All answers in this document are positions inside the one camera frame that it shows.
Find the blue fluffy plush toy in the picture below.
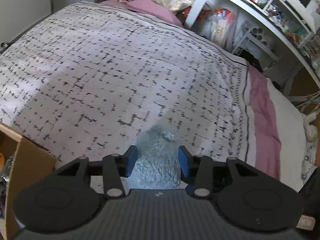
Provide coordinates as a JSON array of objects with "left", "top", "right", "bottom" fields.
[{"left": 127, "top": 125, "right": 181, "bottom": 190}]

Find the brown cardboard box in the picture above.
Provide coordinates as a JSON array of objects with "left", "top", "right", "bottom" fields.
[{"left": 1, "top": 123, "right": 56, "bottom": 239}]

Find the clear bag with black items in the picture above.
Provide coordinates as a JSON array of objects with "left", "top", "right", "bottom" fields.
[{"left": 1, "top": 153, "right": 15, "bottom": 196}]

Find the white patterned bed cover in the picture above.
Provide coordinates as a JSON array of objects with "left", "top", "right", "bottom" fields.
[{"left": 1, "top": 2, "right": 256, "bottom": 165}]

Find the cream white blanket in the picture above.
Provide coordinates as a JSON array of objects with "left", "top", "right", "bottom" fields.
[{"left": 267, "top": 80, "right": 306, "bottom": 192}]

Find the white shopping bag under desk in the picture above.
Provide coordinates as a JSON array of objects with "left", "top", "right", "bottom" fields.
[{"left": 209, "top": 8, "right": 236, "bottom": 48}]

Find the white desk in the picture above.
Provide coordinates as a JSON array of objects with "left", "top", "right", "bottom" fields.
[{"left": 184, "top": 0, "right": 319, "bottom": 86}]

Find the white wire rack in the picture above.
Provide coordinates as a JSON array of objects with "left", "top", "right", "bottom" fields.
[{"left": 232, "top": 21, "right": 281, "bottom": 72}]

